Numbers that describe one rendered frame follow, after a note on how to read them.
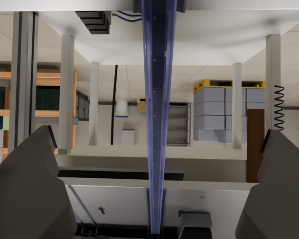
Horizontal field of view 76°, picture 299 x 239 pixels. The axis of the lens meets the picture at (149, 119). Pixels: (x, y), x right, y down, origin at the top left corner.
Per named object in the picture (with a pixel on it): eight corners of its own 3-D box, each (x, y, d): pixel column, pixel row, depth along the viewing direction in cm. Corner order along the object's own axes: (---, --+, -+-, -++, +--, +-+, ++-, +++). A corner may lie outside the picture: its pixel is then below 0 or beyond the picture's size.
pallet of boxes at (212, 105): (193, 87, 452) (192, 140, 448) (204, 78, 369) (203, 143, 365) (245, 88, 455) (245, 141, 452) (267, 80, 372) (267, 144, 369)
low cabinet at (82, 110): (-12, 82, 438) (-13, 117, 436) (70, 85, 452) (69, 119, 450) (34, 96, 637) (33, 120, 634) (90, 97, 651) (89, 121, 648)
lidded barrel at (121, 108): (116, 101, 759) (115, 117, 758) (114, 99, 708) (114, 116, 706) (128, 102, 763) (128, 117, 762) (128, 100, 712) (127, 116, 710)
